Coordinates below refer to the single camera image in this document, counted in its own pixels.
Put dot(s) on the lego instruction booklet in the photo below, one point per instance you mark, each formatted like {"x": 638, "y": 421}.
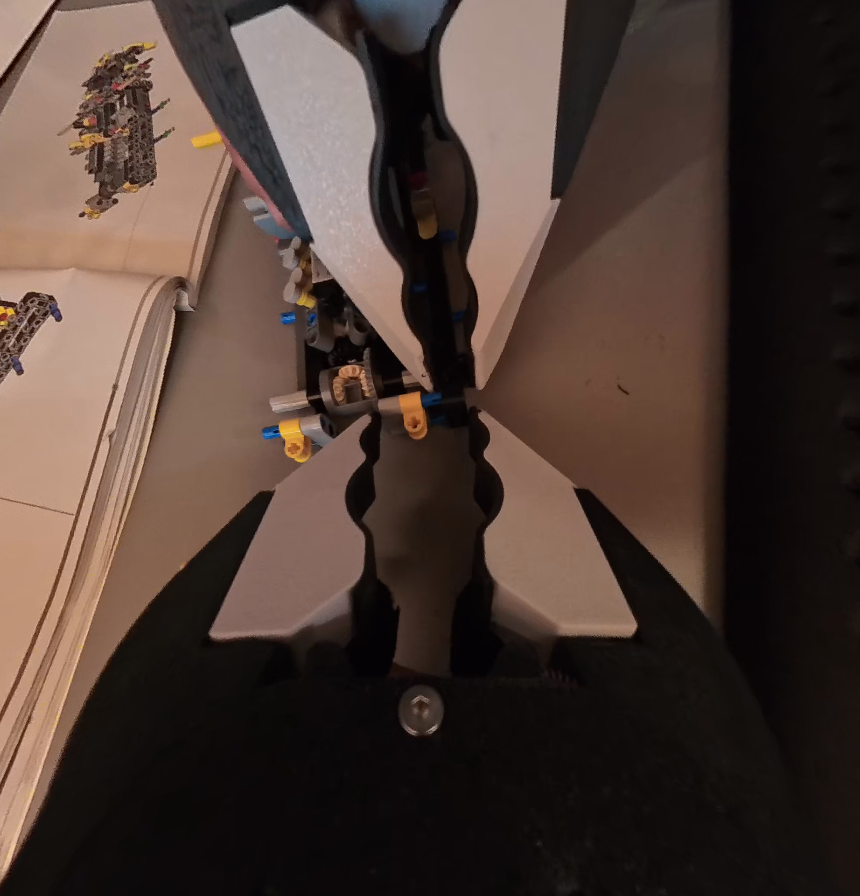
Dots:
{"x": 52, "y": 420}

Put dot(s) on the black perforated panel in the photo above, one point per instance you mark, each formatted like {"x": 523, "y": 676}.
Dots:
{"x": 808, "y": 420}

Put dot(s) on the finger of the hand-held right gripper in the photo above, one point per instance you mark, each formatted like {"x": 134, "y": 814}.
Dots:
{"x": 318, "y": 140}
{"x": 514, "y": 140}

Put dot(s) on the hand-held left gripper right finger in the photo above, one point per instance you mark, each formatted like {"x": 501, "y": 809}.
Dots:
{"x": 563, "y": 560}

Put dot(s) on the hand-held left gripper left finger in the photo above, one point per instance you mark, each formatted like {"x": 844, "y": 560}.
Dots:
{"x": 290, "y": 560}

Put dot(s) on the black lego frame subassembly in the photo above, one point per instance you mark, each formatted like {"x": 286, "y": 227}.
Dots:
{"x": 433, "y": 336}

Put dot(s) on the lego car chassis model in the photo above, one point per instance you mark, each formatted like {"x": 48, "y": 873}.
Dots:
{"x": 346, "y": 385}

